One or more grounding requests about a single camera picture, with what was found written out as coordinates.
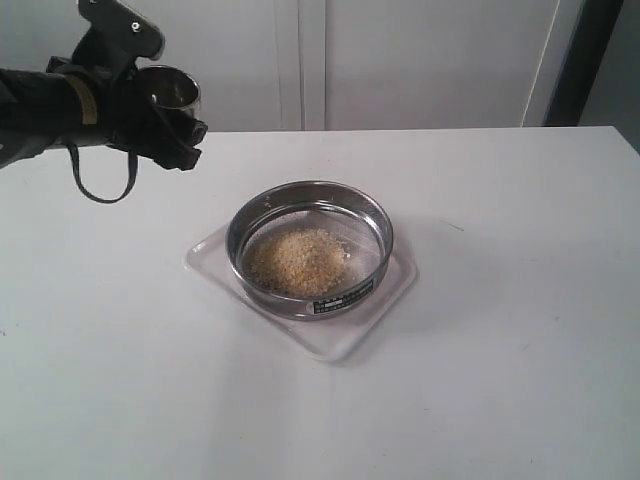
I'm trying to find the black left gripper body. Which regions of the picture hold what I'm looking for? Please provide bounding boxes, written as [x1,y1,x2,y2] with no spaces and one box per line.
[47,22,176,161]

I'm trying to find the stainless steel cup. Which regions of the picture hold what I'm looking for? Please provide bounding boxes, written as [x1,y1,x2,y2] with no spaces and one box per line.
[136,65,201,119]

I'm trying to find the round stainless steel sieve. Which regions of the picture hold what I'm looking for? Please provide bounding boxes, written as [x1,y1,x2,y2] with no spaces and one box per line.
[225,180,394,321]

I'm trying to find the yellow and white grain mix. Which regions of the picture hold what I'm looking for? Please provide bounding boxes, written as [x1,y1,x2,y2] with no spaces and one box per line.
[250,228,347,298]

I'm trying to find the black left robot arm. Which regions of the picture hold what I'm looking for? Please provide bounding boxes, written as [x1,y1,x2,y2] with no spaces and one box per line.
[1,26,208,171]

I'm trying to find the white cabinet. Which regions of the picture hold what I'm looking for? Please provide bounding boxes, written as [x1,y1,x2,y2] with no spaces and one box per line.
[0,0,586,134]

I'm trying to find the white square plastic tray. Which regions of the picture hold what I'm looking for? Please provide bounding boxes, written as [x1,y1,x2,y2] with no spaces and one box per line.
[184,226,418,362]

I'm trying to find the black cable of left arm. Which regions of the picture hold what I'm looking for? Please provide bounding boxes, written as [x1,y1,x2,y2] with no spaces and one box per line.
[67,142,141,204]

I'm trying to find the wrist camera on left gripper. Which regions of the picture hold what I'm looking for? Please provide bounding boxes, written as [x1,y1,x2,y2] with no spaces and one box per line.
[77,0,165,60]

